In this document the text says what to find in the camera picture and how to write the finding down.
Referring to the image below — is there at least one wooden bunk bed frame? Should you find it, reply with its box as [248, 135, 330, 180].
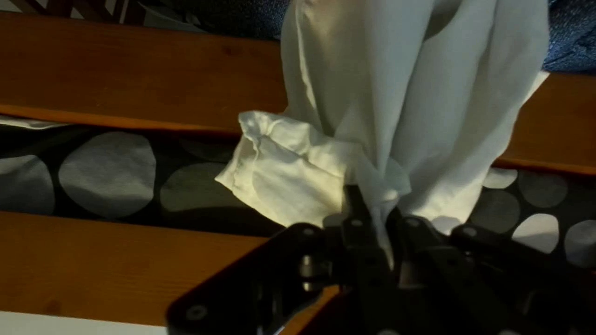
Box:
[0, 11, 596, 329]

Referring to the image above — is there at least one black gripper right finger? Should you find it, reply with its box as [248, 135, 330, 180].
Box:
[386, 206, 596, 335]

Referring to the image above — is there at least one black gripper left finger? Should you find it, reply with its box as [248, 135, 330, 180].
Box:
[164, 184, 395, 335]

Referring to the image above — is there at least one white bedsheet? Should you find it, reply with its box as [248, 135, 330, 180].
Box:
[212, 0, 553, 266]

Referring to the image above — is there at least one black spotted duvet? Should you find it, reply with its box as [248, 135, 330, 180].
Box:
[0, 0, 596, 269]

